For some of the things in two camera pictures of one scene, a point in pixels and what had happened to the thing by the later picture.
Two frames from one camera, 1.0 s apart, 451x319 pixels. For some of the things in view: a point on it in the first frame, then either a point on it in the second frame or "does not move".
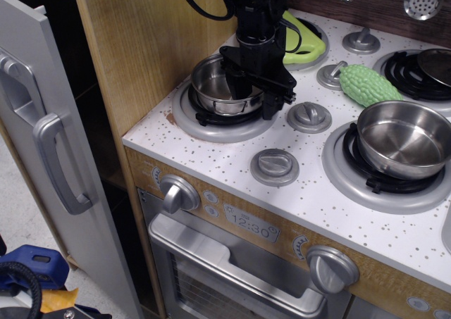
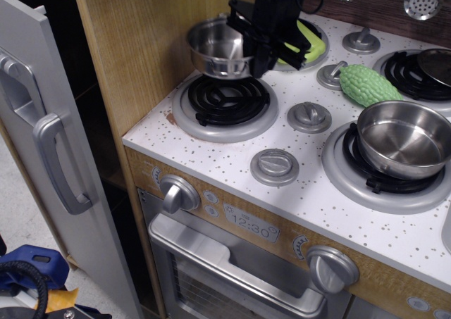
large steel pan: [405, 139] does not move
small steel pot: [212, 89] → [216, 48]
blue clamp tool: [49, 265] does not move
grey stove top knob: [275, 167] does not move
